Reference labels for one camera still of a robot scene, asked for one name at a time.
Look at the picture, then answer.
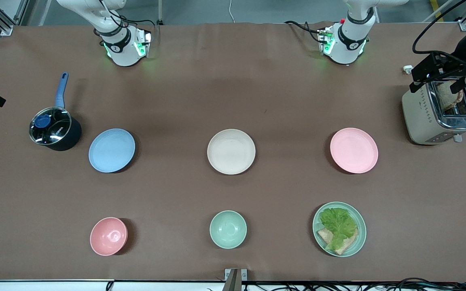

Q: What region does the pink plate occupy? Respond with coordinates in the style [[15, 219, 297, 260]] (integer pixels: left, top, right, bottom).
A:
[[330, 128, 379, 174]]

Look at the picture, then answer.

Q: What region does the blue plate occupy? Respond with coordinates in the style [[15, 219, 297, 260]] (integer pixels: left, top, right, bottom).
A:
[[88, 128, 136, 173]]

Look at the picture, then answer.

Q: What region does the beige and chrome toaster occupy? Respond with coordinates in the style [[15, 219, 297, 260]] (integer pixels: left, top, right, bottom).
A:
[[402, 79, 466, 146]]

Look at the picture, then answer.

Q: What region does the toast slice in toaster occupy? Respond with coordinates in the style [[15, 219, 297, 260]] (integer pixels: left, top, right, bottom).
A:
[[436, 81, 464, 111]]

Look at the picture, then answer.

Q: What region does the glass lid with blue knob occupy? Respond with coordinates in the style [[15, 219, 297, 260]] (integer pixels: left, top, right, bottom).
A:
[[30, 107, 72, 145]]

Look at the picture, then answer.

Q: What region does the green lettuce leaf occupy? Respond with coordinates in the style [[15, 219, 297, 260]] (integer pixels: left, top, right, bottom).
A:
[[319, 207, 358, 250]]

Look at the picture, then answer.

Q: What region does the green plate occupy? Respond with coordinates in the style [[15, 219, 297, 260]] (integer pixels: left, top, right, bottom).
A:
[[313, 202, 367, 257]]

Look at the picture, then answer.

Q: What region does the brown bread slice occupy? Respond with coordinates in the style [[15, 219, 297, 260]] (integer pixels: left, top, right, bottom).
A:
[[317, 228, 358, 255]]

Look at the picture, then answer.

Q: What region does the pink bowl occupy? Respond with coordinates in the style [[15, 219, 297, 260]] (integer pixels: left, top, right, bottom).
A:
[[90, 217, 128, 256]]

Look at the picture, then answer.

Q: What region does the brown table cover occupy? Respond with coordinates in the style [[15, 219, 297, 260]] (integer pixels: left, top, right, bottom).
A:
[[0, 21, 466, 283]]

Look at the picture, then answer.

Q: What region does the beige plate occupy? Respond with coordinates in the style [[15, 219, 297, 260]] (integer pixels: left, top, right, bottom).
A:
[[207, 129, 256, 175]]

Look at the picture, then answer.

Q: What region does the green bowl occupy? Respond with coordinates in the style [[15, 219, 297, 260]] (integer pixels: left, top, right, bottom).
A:
[[210, 210, 247, 249]]

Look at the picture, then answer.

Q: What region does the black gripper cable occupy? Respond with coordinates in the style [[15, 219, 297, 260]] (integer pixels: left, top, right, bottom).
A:
[[412, 0, 466, 57]]

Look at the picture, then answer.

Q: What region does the dark saucepan with blue handle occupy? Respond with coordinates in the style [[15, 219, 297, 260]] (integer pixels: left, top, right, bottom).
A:
[[30, 72, 82, 152]]

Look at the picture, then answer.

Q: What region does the black arm base cable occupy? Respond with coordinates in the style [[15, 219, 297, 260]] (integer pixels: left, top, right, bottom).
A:
[[284, 20, 323, 43], [95, 0, 157, 33]]

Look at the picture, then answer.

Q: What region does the black cable bundle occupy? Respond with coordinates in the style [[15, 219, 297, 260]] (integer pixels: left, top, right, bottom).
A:
[[241, 277, 466, 291]]

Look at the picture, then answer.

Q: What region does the metal camera bracket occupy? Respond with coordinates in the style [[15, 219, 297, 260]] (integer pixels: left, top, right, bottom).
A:
[[224, 268, 248, 291]]

